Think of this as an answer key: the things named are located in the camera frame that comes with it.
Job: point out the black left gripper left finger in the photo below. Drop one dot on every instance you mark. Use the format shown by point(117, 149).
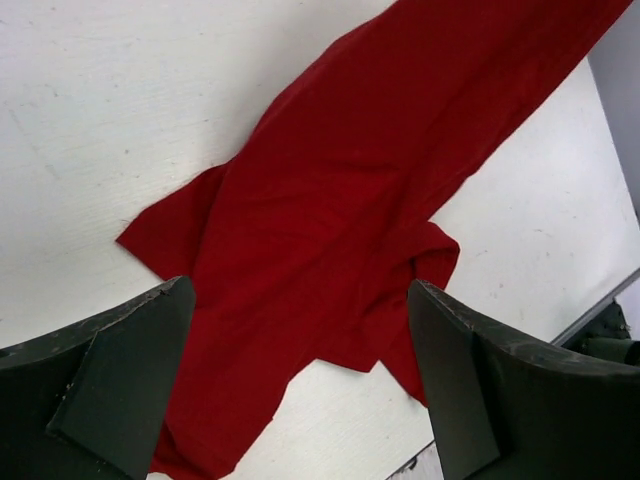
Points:
point(87, 401)

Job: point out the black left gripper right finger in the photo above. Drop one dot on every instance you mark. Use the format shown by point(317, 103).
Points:
point(505, 405)

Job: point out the red t shirt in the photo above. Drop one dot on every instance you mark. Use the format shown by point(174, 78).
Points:
point(302, 247)

